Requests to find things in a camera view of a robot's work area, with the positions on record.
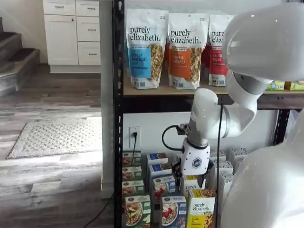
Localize black plugged power cable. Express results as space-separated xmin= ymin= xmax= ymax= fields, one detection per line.
xmin=131 ymin=131 xmax=139 ymax=167

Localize green Bobo's apple pie box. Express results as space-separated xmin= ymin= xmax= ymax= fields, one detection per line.
xmin=265 ymin=80 xmax=286 ymax=91

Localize white drawer cabinet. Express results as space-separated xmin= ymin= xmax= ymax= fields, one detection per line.
xmin=43 ymin=0 xmax=102 ymax=74

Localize blue label granola bag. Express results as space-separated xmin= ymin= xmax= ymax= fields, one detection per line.
xmin=125 ymin=9 xmax=170 ymax=91

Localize yellow white granola box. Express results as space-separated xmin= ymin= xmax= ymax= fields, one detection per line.
xmin=183 ymin=175 xmax=206 ymax=194
xmin=187 ymin=189 xmax=217 ymax=228

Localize long black arm cable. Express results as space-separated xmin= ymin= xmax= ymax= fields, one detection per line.
xmin=214 ymin=96 xmax=225 ymax=228

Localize green white cereal box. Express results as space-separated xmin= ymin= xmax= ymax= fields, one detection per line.
xmin=122 ymin=166 xmax=143 ymax=182
xmin=122 ymin=180 xmax=145 ymax=197
xmin=122 ymin=151 xmax=142 ymax=167
xmin=124 ymin=194 xmax=152 ymax=228

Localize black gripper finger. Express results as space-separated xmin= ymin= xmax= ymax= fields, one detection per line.
xmin=201 ymin=161 xmax=214 ymax=188
xmin=172 ymin=161 xmax=184 ymax=190

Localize black metal shelf rack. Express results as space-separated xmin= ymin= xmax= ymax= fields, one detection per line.
xmin=111 ymin=0 xmax=304 ymax=228

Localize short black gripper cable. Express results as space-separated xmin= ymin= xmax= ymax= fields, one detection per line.
xmin=161 ymin=123 xmax=188 ymax=152

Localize grey wooden stairs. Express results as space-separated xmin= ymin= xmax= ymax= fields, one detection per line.
xmin=0 ymin=16 xmax=41 ymax=98

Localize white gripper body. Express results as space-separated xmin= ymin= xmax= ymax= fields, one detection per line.
xmin=180 ymin=139 xmax=211 ymax=176

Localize blue white cereal box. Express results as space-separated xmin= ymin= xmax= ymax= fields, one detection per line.
xmin=148 ymin=163 xmax=172 ymax=179
xmin=146 ymin=152 xmax=169 ymax=167
xmin=151 ymin=175 xmax=177 ymax=203
xmin=161 ymin=195 xmax=187 ymax=228

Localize yellow Bobo's box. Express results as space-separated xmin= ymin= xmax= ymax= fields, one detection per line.
xmin=284 ymin=80 xmax=304 ymax=92

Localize white wall outlet plate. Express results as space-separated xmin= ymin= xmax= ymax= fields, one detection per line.
xmin=129 ymin=126 xmax=142 ymax=149

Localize white patterned pantry box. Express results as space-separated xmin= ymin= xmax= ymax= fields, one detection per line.
xmin=209 ymin=149 xmax=227 ymax=162
xmin=216 ymin=174 xmax=235 ymax=209
xmin=209 ymin=160 xmax=234 ymax=177
xmin=228 ymin=148 xmax=249 ymax=162
xmin=233 ymin=157 xmax=247 ymax=172

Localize black floor cable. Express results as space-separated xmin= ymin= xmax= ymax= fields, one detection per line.
xmin=80 ymin=191 xmax=115 ymax=228

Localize beige textured rug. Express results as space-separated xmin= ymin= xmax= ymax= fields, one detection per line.
xmin=6 ymin=117 xmax=103 ymax=160

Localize red label granola bag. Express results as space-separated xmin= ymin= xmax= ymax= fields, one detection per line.
xmin=208 ymin=14 xmax=235 ymax=87

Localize orange label granola bag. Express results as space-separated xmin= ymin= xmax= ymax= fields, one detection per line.
xmin=167 ymin=12 xmax=210 ymax=91

